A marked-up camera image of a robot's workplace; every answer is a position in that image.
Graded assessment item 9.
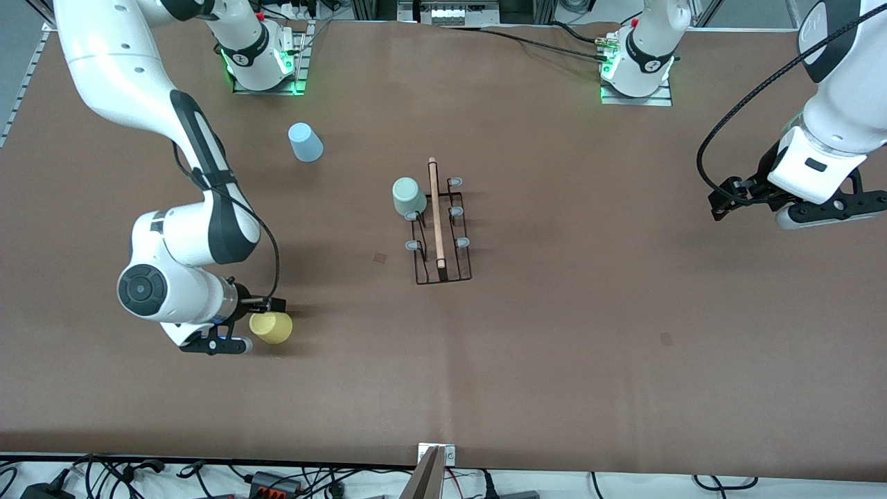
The grey camera stand pole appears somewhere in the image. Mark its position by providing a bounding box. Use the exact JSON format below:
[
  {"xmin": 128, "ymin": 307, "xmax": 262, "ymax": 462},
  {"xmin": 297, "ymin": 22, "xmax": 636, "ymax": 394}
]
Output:
[{"xmin": 400, "ymin": 446, "xmax": 445, "ymax": 499}]

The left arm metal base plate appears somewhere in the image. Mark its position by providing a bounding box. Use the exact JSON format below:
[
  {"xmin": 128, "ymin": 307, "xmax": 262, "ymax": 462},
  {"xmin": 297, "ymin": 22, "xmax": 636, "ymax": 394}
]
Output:
[{"xmin": 600, "ymin": 78, "xmax": 674, "ymax": 107}]

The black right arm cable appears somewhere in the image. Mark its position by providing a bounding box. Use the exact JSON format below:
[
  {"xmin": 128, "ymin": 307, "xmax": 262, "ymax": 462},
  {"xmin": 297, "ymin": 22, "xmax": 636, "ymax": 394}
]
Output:
[{"xmin": 171, "ymin": 137, "xmax": 281, "ymax": 301}]

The white power strip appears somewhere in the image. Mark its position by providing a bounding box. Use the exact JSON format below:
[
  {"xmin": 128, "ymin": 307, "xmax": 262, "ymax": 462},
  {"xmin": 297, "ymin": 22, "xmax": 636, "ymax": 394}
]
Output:
[{"xmin": 277, "ymin": 0, "xmax": 322, "ymax": 22}]

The small metal mounting bracket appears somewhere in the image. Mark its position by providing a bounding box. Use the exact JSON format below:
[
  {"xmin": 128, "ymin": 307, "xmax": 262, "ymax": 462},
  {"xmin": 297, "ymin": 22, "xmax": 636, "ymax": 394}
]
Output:
[{"xmin": 417, "ymin": 443, "xmax": 457, "ymax": 467}]

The black cable with plug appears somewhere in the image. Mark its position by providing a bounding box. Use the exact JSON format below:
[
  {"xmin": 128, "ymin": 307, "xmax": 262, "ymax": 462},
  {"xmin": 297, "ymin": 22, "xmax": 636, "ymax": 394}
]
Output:
[{"xmin": 69, "ymin": 453, "xmax": 168, "ymax": 499}]

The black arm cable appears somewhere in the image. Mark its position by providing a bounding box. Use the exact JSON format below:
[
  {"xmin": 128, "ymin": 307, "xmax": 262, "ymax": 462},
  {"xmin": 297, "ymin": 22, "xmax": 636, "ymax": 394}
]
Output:
[
  {"xmin": 696, "ymin": 0, "xmax": 887, "ymax": 207},
  {"xmin": 171, "ymin": 137, "xmax": 281, "ymax": 301}
]

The brown paper table cover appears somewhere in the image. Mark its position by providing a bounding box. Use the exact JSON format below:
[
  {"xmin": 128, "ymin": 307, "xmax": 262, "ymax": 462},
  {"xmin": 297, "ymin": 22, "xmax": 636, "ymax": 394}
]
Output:
[{"xmin": 0, "ymin": 15, "xmax": 887, "ymax": 483}]

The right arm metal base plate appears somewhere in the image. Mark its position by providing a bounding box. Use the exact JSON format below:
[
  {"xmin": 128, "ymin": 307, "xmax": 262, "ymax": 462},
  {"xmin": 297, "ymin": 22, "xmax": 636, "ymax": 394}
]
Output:
[{"xmin": 231, "ymin": 19, "xmax": 310, "ymax": 96}]

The light blue plastic cup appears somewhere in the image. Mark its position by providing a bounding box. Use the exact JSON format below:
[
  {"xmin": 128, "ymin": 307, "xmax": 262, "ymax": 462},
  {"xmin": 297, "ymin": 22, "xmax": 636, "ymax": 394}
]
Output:
[{"xmin": 288, "ymin": 122, "xmax": 325, "ymax": 164}]

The black base cable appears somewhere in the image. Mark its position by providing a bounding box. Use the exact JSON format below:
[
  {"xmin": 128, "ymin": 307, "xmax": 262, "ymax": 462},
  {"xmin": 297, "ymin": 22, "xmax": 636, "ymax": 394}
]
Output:
[
  {"xmin": 550, "ymin": 21, "xmax": 601, "ymax": 44},
  {"xmin": 442, "ymin": 25, "xmax": 605, "ymax": 62}
]

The aluminium frame rail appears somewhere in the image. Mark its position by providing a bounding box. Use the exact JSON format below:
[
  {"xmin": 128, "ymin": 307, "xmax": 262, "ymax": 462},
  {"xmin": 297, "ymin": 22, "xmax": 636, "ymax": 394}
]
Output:
[{"xmin": 0, "ymin": 0, "xmax": 60, "ymax": 148}]

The mint green plastic cup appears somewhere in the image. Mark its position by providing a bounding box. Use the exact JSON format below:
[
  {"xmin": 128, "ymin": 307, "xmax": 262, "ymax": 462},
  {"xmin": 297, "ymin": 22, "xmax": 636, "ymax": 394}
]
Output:
[{"xmin": 392, "ymin": 176, "xmax": 429, "ymax": 221}]

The yellow plastic cup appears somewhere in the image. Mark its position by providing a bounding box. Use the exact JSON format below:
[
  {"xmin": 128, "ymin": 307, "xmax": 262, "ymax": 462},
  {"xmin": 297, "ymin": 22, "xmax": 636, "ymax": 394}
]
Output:
[{"xmin": 248, "ymin": 310, "xmax": 294, "ymax": 346}]

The black orange connector box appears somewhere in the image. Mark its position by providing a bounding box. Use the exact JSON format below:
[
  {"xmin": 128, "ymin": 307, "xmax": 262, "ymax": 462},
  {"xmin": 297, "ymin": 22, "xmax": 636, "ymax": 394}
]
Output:
[{"xmin": 248, "ymin": 471, "xmax": 304, "ymax": 498}]

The grey electronics box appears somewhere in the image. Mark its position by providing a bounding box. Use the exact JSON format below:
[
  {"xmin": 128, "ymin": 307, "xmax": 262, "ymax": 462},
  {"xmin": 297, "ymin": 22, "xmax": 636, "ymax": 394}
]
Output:
[{"xmin": 397, "ymin": 0, "xmax": 501, "ymax": 26}]

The looped black cable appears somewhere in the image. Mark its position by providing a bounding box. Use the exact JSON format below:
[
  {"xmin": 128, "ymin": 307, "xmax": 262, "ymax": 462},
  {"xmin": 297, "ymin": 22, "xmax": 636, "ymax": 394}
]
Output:
[{"xmin": 692, "ymin": 473, "xmax": 760, "ymax": 493}]

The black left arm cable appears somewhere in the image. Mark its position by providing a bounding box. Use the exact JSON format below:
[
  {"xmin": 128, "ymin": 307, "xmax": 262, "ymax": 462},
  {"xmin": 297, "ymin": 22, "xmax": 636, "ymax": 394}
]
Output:
[{"xmin": 696, "ymin": 0, "xmax": 887, "ymax": 207}]

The black wire cup holder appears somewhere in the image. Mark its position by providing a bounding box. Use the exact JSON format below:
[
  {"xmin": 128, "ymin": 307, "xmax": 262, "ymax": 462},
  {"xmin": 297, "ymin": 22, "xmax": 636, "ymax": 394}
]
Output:
[{"xmin": 404, "ymin": 156, "xmax": 475, "ymax": 286}]

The black power adapter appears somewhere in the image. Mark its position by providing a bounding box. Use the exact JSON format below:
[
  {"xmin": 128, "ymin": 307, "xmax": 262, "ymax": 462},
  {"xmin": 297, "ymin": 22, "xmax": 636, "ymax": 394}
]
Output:
[{"xmin": 19, "ymin": 480, "xmax": 76, "ymax": 499}]

